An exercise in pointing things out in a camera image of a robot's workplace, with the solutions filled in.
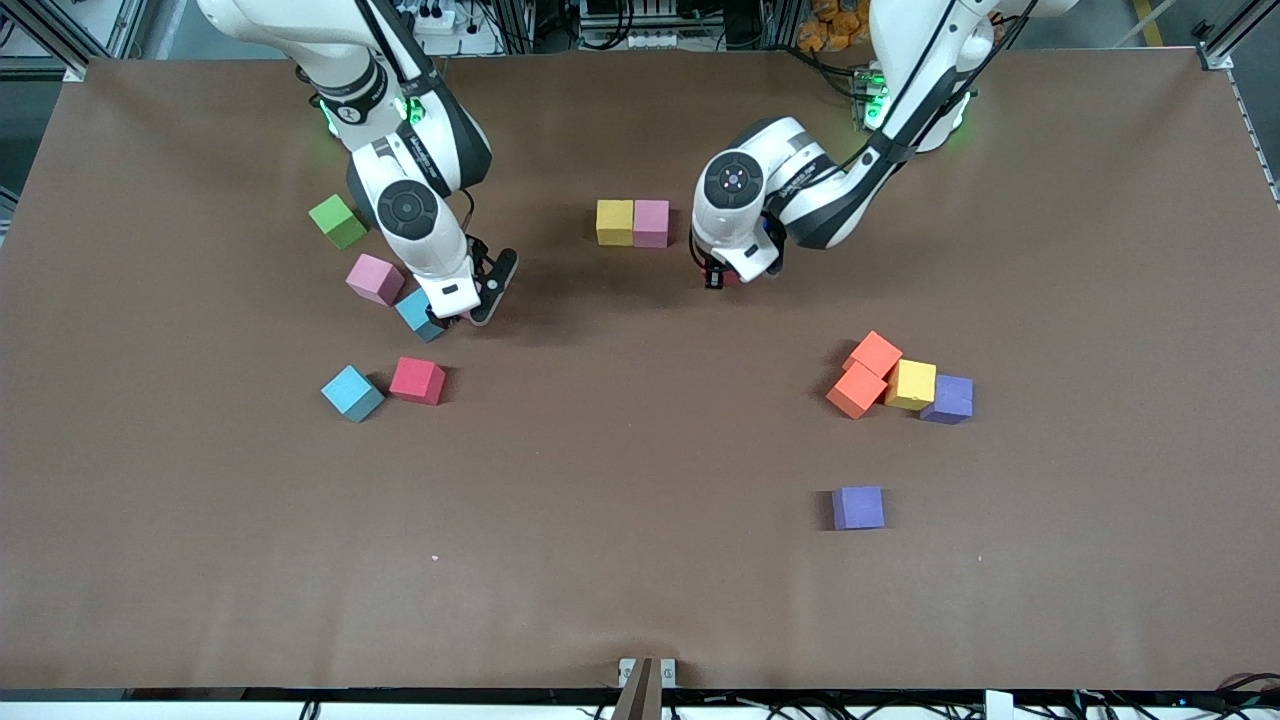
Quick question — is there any blue foam cube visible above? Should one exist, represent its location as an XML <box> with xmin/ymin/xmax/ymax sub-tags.
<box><xmin>320</xmin><ymin>364</ymin><xmax>386</xmax><ymax>424</ymax></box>
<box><xmin>394</xmin><ymin>287</ymin><xmax>448</xmax><ymax>344</ymax></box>

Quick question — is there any yellow foam cube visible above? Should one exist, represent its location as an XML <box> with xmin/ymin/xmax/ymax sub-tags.
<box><xmin>885</xmin><ymin>359</ymin><xmax>939</xmax><ymax>412</ymax></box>
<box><xmin>596</xmin><ymin>199</ymin><xmax>635</xmax><ymax>247</ymax></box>

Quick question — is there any brown upright post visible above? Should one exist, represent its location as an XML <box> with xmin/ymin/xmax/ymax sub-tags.
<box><xmin>611</xmin><ymin>657</ymin><xmax>664</xmax><ymax>720</ymax></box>

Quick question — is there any purple foam cube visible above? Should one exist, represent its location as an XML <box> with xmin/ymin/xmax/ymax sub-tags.
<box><xmin>919</xmin><ymin>375</ymin><xmax>975</xmax><ymax>426</ymax></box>
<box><xmin>832</xmin><ymin>486</ymin><xmax>886</xmax><ymax>531</ymax></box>

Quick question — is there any aluminium table edge rail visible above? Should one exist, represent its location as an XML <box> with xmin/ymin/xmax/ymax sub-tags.
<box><xmin>1228</xmin><ymin>68</ymin><xmax>1280</xmax><ymax>206</ymax></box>

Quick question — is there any grey metal table bracket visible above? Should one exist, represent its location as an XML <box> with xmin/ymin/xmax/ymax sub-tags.
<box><xmin>618</xmin><ymin>657</ymin><xmax>678</xmax><ymax>689</ymax></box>

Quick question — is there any aluminium frame profile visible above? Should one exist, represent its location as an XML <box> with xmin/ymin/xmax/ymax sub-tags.
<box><xmin>0</xmin><ymin>0</ymin><xmax>151</xmax><ymax>83</ymax></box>
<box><xmin>1192</xmin><ymin>0</ymin><xmax>1280</xmax><ymax>71</ymax></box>

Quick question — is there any orange foam cube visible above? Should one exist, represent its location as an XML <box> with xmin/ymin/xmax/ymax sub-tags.
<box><xmin>842</xmin><ymin>330</ymin><xmax>904</xmax><ymax>379</ymax></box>
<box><xmin>826</xmin><ymin>361</ymin><xmax>889</xmax><ymax>420</ymax></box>

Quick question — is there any pile of orange fruit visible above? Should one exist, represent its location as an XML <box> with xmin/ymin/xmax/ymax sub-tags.
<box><xmin>797</xmin><ymin>0</ymin><xmax>876</xmax><ymax>53</ymax></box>

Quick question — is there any green foam cube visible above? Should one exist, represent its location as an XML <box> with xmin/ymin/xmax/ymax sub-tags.
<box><xmin>308</xmin><ymin>193</ymin><xmax>369</xmax><ymax>251</ymax></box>

